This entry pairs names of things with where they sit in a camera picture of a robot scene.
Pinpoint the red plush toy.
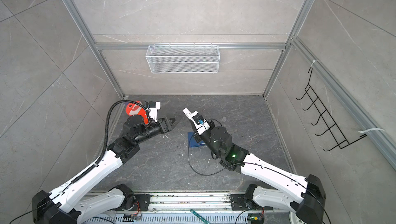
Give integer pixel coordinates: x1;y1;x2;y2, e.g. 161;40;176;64
125;101;149;124

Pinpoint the blue envelope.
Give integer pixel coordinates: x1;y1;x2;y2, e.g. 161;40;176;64
187;132;206;148

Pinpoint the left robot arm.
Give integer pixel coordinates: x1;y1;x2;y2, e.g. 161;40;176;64
30;100;177;224

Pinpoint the black wire hook rack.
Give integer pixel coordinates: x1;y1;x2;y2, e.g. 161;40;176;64
296;68;368;152

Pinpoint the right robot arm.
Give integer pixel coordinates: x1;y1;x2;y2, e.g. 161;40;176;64
188;112;328;224

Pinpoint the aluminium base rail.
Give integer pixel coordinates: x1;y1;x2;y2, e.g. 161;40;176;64
86;192;301;224

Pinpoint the white wire basket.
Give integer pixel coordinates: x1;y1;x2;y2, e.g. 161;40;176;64
145;45;221;74

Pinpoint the white glue stick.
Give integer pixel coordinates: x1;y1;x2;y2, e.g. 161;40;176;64
183;108;192;119

